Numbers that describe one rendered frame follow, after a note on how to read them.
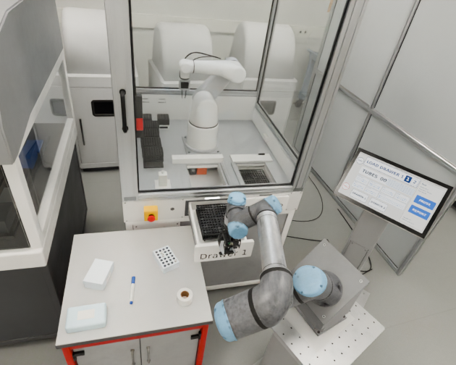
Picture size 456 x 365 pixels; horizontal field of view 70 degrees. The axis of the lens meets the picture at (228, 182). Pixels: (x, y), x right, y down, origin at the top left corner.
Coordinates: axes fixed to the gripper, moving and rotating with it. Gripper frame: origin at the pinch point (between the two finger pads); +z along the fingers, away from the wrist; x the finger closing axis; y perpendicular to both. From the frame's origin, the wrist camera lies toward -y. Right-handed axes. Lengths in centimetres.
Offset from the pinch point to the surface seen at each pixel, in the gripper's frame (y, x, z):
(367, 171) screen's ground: -29, 89, -20
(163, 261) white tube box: -5.9, -28.7, 10.8
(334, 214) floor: -104, 150, 91
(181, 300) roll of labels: 16.9, -22.8, 10.6
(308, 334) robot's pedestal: 39, 30, 14
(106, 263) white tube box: -7, -55, 9
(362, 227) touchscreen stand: -18, 95, 15
